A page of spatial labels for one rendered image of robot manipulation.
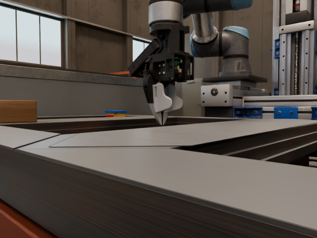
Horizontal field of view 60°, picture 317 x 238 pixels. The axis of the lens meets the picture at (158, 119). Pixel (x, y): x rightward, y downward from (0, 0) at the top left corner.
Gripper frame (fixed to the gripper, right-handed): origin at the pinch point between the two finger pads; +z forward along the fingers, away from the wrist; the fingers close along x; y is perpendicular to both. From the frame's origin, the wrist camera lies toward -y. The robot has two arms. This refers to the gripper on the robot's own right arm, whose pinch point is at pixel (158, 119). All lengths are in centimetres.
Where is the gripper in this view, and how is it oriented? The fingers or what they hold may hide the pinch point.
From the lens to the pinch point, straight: 62.2
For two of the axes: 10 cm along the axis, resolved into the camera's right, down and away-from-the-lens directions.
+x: 6.8, -0.3, 7.3
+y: 7.3, 0.3, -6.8
